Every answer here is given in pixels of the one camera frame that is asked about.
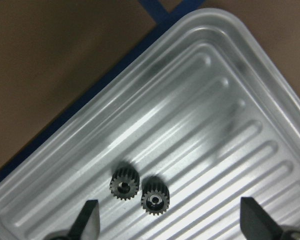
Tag black bearing gear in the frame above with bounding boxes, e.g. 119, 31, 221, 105
140, 176, 170, 215
109, 166, 140, 201

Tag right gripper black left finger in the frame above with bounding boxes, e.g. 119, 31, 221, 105
44, 199, 101, 240

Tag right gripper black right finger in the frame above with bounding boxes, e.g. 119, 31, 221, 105
240, 197, 300, 240

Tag silver ribbed metal tray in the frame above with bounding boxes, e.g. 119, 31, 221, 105
0, 8, 300, 240

